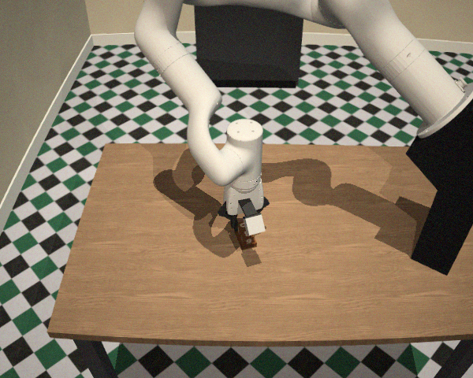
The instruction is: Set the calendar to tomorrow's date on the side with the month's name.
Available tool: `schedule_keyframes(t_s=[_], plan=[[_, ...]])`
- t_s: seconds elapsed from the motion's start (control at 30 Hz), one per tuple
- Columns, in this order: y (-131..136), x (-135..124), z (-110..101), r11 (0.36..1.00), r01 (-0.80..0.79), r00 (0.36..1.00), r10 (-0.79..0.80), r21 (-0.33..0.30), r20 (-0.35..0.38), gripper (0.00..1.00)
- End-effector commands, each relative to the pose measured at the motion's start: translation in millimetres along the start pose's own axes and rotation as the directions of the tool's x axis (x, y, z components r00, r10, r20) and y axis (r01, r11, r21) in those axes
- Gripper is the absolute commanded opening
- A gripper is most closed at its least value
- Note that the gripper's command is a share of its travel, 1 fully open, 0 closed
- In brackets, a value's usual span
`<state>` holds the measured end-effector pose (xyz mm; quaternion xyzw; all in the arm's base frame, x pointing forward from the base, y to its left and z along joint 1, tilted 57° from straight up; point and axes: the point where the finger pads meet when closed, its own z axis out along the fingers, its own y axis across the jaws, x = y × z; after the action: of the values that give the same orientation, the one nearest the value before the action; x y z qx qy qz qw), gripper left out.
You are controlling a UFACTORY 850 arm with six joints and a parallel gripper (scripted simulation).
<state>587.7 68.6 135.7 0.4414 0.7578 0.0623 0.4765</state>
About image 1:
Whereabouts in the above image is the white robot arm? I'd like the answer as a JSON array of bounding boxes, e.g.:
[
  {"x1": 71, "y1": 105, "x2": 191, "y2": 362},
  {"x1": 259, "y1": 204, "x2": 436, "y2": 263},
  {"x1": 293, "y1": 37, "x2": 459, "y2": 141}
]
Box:
[{"x1": 134, "y1": 0, "x2": 473, "y2": 189}]

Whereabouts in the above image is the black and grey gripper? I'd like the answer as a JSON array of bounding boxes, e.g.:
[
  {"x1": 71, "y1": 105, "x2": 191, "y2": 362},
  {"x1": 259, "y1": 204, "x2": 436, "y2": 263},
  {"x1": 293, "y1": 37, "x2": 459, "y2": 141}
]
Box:
[{"x1": 218, "y1": 180, "x2": 270, "y2": 232}]

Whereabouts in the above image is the brown calendar cube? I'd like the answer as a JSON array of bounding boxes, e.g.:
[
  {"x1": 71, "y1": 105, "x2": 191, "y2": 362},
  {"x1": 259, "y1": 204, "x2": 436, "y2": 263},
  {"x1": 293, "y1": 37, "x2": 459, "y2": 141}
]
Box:
[
  {"x1": 240, "y1": 230, "x2": 254, "y2": 245},
  {"x1": 238, "y1": 221, "x2": 246, "y2": 236}
]

